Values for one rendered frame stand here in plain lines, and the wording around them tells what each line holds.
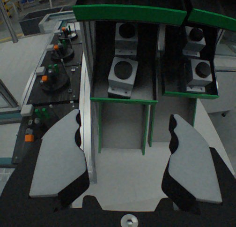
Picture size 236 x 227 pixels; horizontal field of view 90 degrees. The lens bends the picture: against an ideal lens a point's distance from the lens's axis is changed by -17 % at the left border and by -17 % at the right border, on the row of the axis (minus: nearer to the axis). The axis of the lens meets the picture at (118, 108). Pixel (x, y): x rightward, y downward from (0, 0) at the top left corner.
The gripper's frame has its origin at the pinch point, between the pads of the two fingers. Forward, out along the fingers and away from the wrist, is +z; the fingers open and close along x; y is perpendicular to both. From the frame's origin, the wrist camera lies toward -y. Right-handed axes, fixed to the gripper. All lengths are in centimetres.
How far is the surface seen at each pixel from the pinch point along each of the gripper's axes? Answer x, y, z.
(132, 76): 1.2, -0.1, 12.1
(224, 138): 132, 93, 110
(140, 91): 3.5, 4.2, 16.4
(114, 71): -1.7, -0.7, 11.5
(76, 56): -27, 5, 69
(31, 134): -26.1, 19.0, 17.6
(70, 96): -22, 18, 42
